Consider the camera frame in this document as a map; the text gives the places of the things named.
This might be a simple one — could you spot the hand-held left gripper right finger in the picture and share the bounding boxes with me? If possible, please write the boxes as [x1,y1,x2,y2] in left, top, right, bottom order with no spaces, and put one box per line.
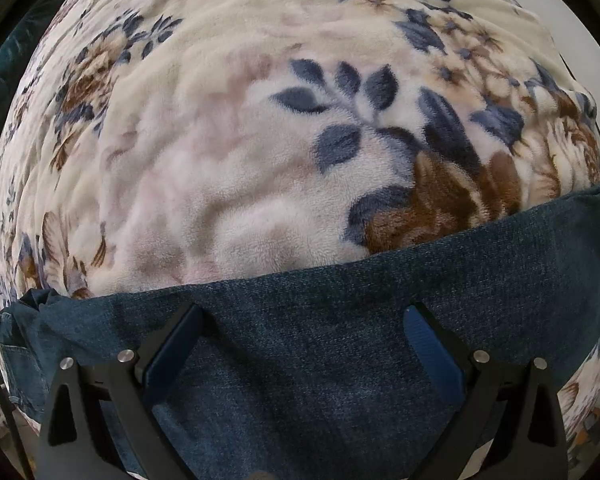
[404,302,568,480]

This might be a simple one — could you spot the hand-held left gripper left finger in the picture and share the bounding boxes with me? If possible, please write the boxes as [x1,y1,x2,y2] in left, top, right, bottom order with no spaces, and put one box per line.
[36,302,204,480]

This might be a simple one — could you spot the dark blue denim pants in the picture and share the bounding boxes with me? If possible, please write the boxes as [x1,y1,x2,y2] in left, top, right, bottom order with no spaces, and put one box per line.
[0,177,600,480]

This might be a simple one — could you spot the floral fleece blanket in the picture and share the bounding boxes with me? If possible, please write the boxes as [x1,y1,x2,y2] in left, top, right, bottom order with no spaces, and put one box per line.
[0,0,600,466]

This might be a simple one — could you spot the teal folded duvet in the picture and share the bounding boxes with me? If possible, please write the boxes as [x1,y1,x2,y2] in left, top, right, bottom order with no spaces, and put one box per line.
[0,0,81,176]

